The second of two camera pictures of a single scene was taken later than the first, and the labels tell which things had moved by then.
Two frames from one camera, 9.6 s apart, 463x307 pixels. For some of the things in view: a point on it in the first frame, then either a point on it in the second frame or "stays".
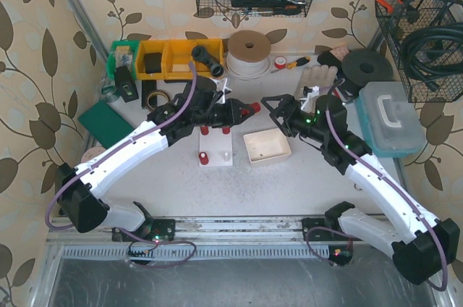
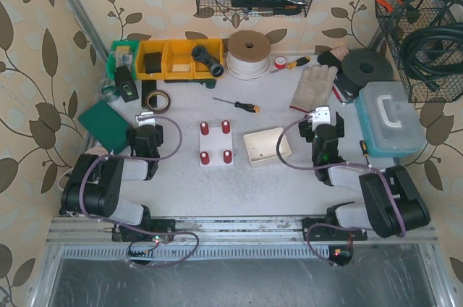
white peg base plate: x=218 y=147 stays
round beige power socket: x=91 y=153 stays
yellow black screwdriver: x=299 y=62 stays
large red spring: x=256 y=106 -> x=227 y=156
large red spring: x=205 y=130 stays
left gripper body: x=231 y=111 -> x=145 y=130
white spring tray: x=267 y=147 stays
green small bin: x=123 y=53 stays
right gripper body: x=283 y=115 -> x=320 y=129
